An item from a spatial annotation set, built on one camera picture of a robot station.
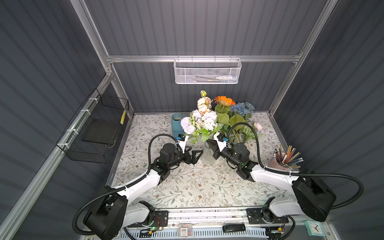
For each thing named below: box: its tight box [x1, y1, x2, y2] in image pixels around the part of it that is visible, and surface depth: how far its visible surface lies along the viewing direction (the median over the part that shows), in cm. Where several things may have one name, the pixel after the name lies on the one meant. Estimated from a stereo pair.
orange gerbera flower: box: [214, 95, 237, 113], surface depth 72 cm
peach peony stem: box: [197, 90, 212, 113], surface depth 75 cm
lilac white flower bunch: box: [180, 109, 223, 144], surface depth 68 cm
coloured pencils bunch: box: [275, 145, 304, 168], surface depth 84 cm
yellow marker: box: [120, 109, 127, 125], surface depth 84 cm
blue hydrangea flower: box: [230, 101, 255, 117], surface depth 111 cm
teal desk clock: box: [304, 220, 326, 237], surface depth 70 cm
